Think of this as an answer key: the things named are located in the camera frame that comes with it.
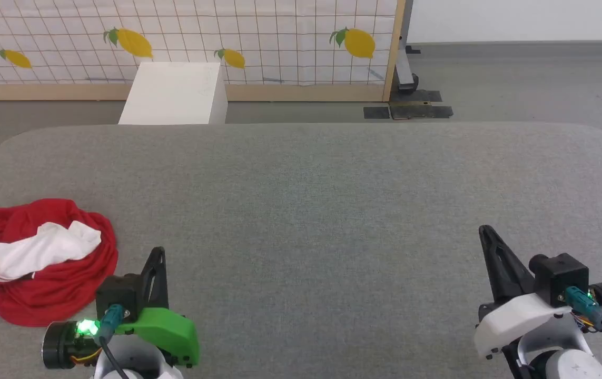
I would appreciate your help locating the red and white basketball jersey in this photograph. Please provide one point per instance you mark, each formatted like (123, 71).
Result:
(53, 295)

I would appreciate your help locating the small black floor plate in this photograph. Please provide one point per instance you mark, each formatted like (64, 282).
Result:
(376, 112)

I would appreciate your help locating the lemon print partition screen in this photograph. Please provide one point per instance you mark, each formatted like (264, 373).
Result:
(185, 31)

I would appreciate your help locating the grey metal stand leg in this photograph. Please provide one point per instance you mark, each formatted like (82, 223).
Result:
(405, 63)

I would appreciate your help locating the grey fabric sofa seat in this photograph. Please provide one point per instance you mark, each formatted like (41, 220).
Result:
(311, 210)

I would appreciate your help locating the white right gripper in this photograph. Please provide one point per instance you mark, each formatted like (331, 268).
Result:
(516, 318)

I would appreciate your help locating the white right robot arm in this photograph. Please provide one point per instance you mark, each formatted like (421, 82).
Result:
(564, 358)

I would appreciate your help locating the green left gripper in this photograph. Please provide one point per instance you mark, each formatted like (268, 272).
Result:
(166, 331)

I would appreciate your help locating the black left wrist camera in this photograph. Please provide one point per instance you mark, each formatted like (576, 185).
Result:
(116, 295)

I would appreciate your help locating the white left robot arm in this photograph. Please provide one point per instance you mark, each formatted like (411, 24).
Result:
(137, 360)

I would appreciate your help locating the large black floor plate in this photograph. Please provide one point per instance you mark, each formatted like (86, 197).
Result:
(419, 108)

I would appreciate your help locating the white rectangular box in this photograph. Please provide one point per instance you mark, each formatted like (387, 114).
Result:
(174, 95)

